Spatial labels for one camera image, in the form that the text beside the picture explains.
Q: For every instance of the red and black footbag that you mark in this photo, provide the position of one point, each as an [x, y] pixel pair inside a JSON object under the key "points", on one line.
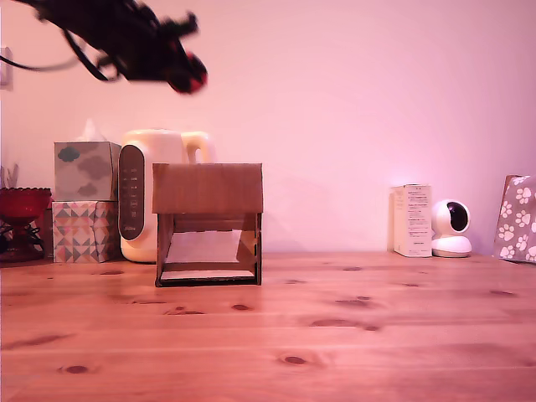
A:
{"points": [[197, 79]]}

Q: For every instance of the cardboard dice tower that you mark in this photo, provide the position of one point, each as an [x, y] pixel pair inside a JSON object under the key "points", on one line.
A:
{"points": [[209, 188]]}

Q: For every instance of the cream electric kettle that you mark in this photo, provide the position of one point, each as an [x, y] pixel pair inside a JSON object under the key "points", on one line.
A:
{"points": [[167, 146]]}

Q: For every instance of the white tissue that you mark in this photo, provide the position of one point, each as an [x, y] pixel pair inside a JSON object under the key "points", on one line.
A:
{"points": [[91, 133]]}

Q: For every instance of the cloud print tissue box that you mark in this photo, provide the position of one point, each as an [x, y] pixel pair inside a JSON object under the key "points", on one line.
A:
{"points": [[84, 171]]}

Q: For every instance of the pale dried stems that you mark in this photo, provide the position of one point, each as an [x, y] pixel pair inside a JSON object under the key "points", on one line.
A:
{"points": [[12, 178]]}

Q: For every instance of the triangle pattern tissue box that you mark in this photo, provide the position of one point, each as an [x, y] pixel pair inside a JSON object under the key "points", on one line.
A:
{"points": [[79, 234]]}

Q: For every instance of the red glass footed bowl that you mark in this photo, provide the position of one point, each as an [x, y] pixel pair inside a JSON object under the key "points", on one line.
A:
{"points": [[21, 205]]}

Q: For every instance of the white printed carton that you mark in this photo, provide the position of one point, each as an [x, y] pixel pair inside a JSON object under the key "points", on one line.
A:
{"points": [[419, 222]]}

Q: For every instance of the grey paw print bag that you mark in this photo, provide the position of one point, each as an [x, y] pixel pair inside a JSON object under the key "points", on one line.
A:
{"points": [[519, 222]]}

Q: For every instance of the white wall plate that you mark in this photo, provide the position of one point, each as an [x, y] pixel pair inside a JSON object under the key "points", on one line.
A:
{"points": [[6, 69]]}

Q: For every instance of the small white round camera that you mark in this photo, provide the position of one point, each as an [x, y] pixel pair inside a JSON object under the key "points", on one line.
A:
{"points": [[450, 247]]}

